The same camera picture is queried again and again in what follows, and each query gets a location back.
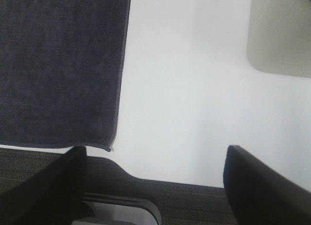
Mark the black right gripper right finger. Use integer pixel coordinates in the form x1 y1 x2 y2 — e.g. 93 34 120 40
223 145 311 225

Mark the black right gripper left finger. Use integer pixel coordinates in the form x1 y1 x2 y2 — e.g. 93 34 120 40
0 146 87 225

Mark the dark navy towel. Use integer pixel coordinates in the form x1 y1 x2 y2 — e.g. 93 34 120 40
0 0 131 151

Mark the beige fabric storage bin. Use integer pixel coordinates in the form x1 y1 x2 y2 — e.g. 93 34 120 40
246 0 311 77

